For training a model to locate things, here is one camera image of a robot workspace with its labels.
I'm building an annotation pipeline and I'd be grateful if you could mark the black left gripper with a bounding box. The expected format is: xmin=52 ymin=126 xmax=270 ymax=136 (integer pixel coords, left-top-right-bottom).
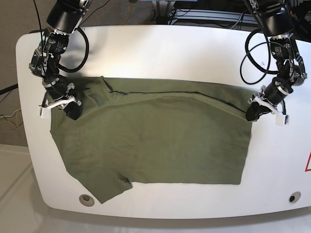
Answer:
xmin=245 ymin=77 xmax=293 ymax=122

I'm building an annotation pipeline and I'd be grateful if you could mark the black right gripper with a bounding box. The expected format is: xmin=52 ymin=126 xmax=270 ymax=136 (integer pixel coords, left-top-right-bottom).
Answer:
xmin=42 ymin=74 xmax=82 ymax=120

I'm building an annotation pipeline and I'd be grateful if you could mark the olive green T-shirt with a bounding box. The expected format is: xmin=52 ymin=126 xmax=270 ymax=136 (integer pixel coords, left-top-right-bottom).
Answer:
xmin=51 ymin=77 xmax=253 ymax=203

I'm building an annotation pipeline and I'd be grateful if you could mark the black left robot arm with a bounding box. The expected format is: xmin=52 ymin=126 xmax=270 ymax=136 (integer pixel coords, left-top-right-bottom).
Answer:
xmin=244 ymin=0 xmax=307 ymax=125

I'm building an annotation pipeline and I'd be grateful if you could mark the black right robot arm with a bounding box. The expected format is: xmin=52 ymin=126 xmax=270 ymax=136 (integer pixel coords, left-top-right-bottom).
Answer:
xmin=29 ymin=0 xmax=91 ymax=120

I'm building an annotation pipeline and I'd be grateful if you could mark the red triangle sticker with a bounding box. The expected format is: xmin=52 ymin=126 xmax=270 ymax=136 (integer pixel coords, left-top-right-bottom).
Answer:
xmin=305 ymin=153 xmax=311 ymax=172

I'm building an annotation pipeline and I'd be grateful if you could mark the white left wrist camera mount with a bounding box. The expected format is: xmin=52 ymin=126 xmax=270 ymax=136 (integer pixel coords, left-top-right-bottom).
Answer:
xmin=248 ymin=85 xmax=288 ymax=126

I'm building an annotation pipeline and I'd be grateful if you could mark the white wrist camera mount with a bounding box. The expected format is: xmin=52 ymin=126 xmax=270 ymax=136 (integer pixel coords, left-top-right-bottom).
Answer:
xmin=248 ymin=85 xmax=288 ymax=126
xmin=39 ymin=83 xmax=82 ymax=118

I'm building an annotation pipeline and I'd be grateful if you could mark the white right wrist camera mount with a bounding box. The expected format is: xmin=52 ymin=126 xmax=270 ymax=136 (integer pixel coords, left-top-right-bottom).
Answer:
xmin=39 ymin=83 xmax=82 ymax=118

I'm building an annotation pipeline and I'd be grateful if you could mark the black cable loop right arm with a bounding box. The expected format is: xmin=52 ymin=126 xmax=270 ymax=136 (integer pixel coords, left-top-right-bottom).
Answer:
xmin=58 ymin=27 xmax=90 ymax=73

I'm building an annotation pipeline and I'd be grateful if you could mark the left table cable grommet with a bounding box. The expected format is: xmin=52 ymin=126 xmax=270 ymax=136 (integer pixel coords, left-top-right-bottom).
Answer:
xmin=79 ymin=194 xmax=95 ymax=207

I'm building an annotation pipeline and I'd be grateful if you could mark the table cable grommet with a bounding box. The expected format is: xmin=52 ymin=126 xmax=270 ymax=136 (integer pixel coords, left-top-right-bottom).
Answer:
xmin=79 ymin=194 xmax=95 ymax=207
xmin=289 ymin=191 xmax=301 ymax=204

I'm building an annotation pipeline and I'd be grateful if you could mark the right table cable grommet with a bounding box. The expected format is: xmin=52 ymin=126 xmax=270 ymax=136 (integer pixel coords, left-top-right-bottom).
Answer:
xmin=289 ymin=191 xmax=301 ymax=204

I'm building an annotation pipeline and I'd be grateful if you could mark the aluminium frame rail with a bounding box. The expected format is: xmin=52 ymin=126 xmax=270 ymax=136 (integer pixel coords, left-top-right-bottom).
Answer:
xmin=176 ymin=9 xmax=257 ymax=25

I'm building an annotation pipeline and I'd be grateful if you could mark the yellow cable on floor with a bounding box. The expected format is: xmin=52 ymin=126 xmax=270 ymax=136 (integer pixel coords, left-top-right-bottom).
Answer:
xmin=121 ymin=0 xmax=133 ymax=26

